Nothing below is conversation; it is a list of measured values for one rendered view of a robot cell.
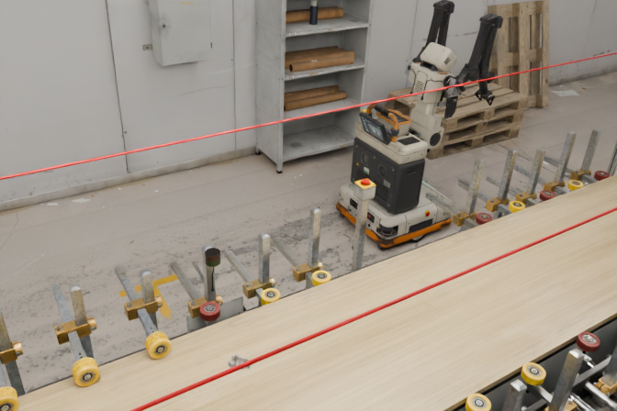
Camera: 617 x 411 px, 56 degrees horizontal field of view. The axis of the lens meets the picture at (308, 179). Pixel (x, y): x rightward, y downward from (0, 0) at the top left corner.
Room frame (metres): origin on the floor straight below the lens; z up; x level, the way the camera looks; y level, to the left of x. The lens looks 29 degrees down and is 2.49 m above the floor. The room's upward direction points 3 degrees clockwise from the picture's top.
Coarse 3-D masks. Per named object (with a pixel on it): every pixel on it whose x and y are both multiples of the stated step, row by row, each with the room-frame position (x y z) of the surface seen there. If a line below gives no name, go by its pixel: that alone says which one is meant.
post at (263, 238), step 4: (264, 232) 1.98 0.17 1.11; (260, 236) 1.97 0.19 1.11; (264, 236) 1.96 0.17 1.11; (268, 236) 1.97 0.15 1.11; (260, 240) 1.97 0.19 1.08; (264, 240) 1.96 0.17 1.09; (268, 240) 1.97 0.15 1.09; (260, 244) 1.97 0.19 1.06; (264, 244) 1.96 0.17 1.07; (268, 244) 1.97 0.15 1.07; (260, 248) 1.97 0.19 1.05; (264, 248) 1.96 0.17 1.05; (268, 248) 1.97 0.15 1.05; (260, 252) 1.97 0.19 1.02; (264, 252) 1.96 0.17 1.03; (268, 252) 1.97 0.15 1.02; (260, 256) 1.97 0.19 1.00; (264, 256) 1.96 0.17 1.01; (268, 256) 1.97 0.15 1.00; (260, 260) 1.96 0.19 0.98; (264, 260) 1.96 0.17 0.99; (268, 260) 1.97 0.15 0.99; (260, 264) 1.96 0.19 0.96; (264, 264) 1.96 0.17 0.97; (268, 264) 1.97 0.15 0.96; (260, 268) 1.96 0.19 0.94; (264, 268) 1.96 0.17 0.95; (268, 268) 1.97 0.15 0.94; (260, 272) 1.96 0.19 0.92; (264, 272) 1.96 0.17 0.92; (268, 272) 1.97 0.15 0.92; (260, 276) 1.96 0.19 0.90; (264, 276) 1.96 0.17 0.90; (268, 276) 1.97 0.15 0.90; (260, 280) 1.96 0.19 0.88; (264, 280) 1.96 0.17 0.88; (268, 280) 1.97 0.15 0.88; (260, 304) 1.96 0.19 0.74
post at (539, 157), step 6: (540, 150) 2.92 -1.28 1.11; (540, 156) 2.91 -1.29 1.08; (534, 162) 2.93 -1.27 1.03; (540, 162) 2.92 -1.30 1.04; (534, 168) 2.92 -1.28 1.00; (540, 168) 2.92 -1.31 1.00; (534, 174) 2.91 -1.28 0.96; (534, 180) 2.91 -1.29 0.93; (528, 186) 2.93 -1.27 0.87; (534, 186) 2.92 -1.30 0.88; (528, 192) 2.92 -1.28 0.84
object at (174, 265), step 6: (174, 264) 2.06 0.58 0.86; (174, 270) 2.03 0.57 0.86; (180, 270) 2.02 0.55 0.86; (180, 276) 1.98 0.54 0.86; (186, 276) 1.98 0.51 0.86; (180, 282) 1.98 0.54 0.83; (186, 282) 1.95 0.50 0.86; (186, 288) 1.91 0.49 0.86; (192, 288) 1.91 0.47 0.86; (192, 294) 1.87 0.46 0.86; (198, 294) 1.87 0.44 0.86; (192, 300) 1.86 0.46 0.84; (210, 324) 1.72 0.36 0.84
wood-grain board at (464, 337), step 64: (576, 192) 2.84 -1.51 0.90; (448, 256) 2.17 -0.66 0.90; (512, 256) 2.20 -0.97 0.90; (576, 256) 2.22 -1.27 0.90; (256, 320) 1.69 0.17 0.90; (320, 320) 1.71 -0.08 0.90; (384, 320) 1.72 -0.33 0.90; (448, 320) 1.74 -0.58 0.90; (512, 320) 1.76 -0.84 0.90; (576, 320) 1.78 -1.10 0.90; (64, 384) 1.34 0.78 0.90; (128, 384) 1.35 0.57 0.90; (256, 384) 1.38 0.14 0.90; (320, 384) 1.39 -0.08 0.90; (384, 384) 1.41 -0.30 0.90; (448, 384) 1.42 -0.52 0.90
